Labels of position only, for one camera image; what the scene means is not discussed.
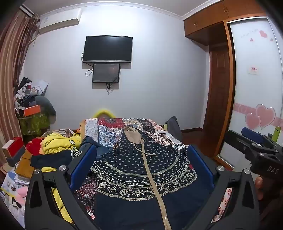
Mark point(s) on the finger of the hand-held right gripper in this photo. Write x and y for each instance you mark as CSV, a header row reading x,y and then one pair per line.
x,y
254,133
235,141

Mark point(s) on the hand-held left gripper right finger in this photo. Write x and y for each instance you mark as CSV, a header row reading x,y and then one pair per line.
x,y
200,164

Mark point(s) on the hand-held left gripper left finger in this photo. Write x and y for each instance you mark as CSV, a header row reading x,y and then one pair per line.
x,y
85,163

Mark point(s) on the navy patterned hooded jacket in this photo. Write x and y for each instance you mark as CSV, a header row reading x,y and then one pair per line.
x,y
137,177

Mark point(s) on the person's right hand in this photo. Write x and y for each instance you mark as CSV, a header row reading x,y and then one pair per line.
x,y
258,184

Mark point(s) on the small pink heart sticker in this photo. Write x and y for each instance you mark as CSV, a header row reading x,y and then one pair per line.
x,y
252,121

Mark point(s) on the blue jeans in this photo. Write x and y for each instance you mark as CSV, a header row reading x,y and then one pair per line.
x,y
104,152

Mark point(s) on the large pink heart sticker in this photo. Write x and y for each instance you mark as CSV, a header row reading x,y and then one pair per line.
x,y
266,115

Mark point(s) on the green bottle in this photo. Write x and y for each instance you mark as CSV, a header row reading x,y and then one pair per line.
x,y
276,133

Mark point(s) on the dark navy cloth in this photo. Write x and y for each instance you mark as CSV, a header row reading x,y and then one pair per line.
x,y
50,160

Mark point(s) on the yellow cartoon print garment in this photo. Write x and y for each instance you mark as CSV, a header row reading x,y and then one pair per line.
x,y
57,141

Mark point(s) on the patchwork printed bed sheet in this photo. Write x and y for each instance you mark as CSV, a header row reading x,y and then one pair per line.
x,y
106,132

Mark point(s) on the white sliding wardrobe door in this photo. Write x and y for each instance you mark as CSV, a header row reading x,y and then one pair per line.
x,y
254,88

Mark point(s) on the dark grey bag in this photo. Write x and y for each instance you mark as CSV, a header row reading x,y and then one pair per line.
x,y
173,127

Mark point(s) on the yellow plush object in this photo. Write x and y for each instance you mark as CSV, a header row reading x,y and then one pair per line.
x,y
104,113

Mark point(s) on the red cloth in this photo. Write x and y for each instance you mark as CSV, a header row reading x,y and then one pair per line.
x,y
33,147

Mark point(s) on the brown wooden door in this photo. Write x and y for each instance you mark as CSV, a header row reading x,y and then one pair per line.
x,y
218,88

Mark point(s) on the brown cardboard box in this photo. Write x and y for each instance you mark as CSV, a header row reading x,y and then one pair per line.
x,y
24,165

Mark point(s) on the white paper label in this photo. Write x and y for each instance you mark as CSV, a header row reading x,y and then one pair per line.
x,y
253,70

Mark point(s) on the grey box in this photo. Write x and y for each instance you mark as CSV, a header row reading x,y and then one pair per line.
x,y
16,158

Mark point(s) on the grey padded cover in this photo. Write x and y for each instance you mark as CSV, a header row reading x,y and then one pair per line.
x,y
47,104

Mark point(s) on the pink soft toy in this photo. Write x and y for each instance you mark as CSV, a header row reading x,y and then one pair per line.
x,y
21,194

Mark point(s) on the red box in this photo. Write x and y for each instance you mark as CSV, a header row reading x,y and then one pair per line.
x,y
13,147

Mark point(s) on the stack of printed papers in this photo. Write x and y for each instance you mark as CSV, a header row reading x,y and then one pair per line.
x,y
14,185

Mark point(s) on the orange box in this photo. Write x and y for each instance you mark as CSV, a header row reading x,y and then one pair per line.
x,y
32,110

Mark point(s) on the pile of mixed clutter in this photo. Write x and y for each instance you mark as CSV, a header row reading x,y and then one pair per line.
x,y
26,92

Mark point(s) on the wooden wardrobe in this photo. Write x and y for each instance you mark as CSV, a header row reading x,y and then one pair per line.
x,y
205,24

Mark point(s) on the white air conditioner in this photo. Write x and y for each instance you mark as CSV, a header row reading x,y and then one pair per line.
x,y
58,20

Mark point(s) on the small black wall monitor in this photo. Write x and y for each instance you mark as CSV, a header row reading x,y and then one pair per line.
x,y
106,72

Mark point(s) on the large wall television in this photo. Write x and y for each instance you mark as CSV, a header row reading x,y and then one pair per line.
x,y
107,49

